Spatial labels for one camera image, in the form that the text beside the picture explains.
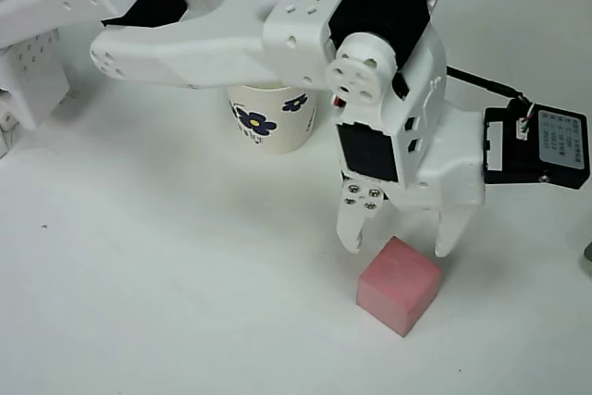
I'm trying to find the paper cup with blue flowers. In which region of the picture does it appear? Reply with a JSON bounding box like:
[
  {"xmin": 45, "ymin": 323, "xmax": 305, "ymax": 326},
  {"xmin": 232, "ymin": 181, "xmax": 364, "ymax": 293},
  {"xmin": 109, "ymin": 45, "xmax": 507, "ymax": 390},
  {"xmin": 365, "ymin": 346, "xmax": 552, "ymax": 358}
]
[{"xmin": 226, "ymin": 82, "xmax": 318, "ymax": 156}]

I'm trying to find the black camera cable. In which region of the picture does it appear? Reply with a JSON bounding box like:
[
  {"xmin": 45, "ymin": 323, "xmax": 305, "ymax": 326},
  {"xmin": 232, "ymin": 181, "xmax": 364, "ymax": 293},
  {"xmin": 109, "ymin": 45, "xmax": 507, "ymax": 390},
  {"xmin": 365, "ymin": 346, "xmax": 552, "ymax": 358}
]
[{"xmin": 446, "ymin": 65, "xmax": 537, "ymax": 114}]

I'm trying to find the pink foam cube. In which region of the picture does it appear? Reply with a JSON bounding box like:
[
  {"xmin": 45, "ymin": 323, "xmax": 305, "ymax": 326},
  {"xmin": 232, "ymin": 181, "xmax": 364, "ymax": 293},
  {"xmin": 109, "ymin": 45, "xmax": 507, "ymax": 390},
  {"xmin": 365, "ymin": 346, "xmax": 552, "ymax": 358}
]
[{"xmin": 354, "ymin": 235, "xmax": 442, "ymax": 339}]

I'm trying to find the black camera module box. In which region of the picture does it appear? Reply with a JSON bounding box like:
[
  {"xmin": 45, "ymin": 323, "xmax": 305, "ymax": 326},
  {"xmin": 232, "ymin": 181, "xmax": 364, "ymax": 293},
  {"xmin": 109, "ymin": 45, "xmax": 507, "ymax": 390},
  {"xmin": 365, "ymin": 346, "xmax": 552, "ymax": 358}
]
[{"xmin": 482, "ymin": 97, "xmax": 591, "ymax": 191}]

